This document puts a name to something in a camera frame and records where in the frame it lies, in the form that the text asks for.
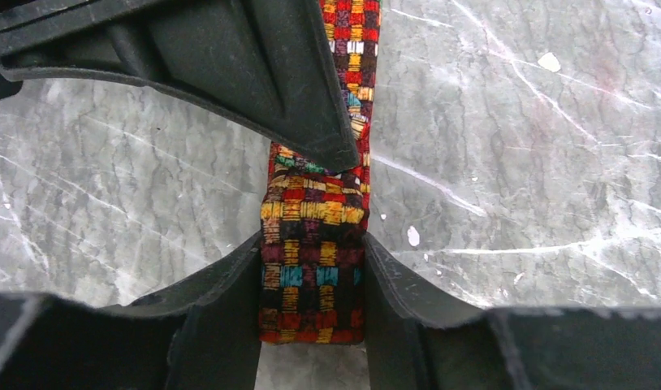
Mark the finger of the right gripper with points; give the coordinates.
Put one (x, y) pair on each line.
(265, 65)

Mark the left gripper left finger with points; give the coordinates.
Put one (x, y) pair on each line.
(199, 333)

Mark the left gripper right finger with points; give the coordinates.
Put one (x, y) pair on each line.
(419, 337)

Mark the multicolour patterned necktie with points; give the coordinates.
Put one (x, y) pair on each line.
(313, 220)

